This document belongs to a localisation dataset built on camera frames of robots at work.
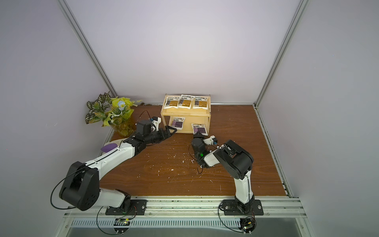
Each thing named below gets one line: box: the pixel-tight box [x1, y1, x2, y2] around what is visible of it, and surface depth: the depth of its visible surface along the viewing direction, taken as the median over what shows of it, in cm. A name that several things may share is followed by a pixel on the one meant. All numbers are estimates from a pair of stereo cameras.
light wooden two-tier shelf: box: [160, 93, 212, 136], surface depth 94 cm
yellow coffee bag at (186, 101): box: [178, 94, 196, 110], surface depth 93 cm
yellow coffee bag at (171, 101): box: [163, 96, 181, 109], surface depth 92 cm
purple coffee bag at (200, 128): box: [191, 122, 209, 136], surface depth 99 cm
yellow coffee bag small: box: [192, 96, 209, 110], surface depth 93 cm
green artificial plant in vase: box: [85, 91, 143, 137], surface depth 91 cm
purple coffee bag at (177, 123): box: [171, 117, 186, 131], surface depth 108 cm
